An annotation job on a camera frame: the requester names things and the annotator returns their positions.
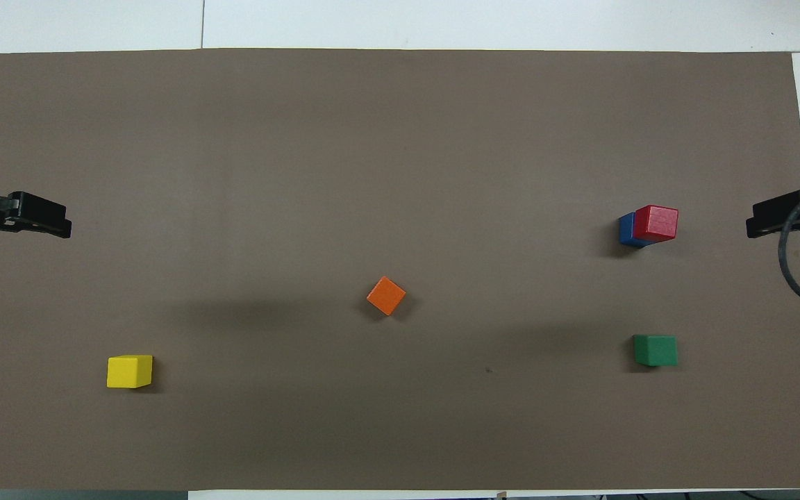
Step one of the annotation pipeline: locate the red wooden block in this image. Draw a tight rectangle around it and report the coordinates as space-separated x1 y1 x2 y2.
633 205 679 244

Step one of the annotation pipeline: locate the blue wooden block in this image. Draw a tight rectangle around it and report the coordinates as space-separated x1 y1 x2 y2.
618 212 648 249

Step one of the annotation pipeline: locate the yellow wooden block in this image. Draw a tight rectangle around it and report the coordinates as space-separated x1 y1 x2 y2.
107 355 154 390

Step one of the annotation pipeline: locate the green wooden block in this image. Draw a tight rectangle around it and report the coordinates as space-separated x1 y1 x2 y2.
633 334 678 367

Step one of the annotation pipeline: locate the orange wooden block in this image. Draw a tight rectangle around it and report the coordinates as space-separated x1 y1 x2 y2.
366 276 407 317

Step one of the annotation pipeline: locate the brown table mat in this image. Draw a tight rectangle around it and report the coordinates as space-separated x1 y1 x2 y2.
0 49 800 491

